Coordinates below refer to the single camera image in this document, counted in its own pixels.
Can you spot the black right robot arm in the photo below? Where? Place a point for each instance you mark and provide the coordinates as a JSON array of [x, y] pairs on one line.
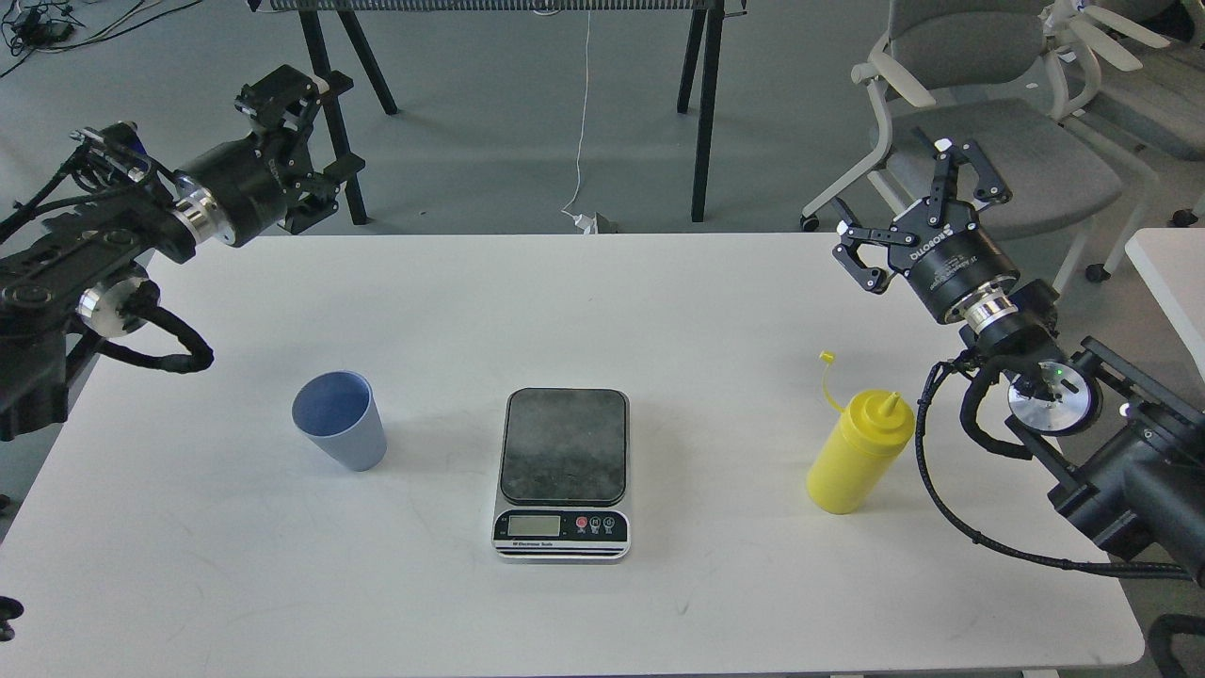
[[1125, 451]]

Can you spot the digital kitchen scale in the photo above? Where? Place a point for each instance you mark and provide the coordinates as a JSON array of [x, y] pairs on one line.
[[562, 492]]

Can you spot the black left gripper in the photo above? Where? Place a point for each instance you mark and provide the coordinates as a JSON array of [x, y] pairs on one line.
[[236, 190]]

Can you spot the white power adapter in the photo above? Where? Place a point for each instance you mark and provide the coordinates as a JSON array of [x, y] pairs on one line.
[[595, 224]]

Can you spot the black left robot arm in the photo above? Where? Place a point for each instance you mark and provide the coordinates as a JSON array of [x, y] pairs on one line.
[[79, 290]]

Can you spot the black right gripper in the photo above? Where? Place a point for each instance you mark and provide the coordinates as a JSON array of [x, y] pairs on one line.
[[951, 264]]

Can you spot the blue ribbed plastic cup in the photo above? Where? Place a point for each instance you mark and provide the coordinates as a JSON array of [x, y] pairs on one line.
[[337, 411]]

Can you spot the yellow squeeze bottle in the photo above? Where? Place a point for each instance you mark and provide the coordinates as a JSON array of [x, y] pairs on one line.
[[871, 430]]

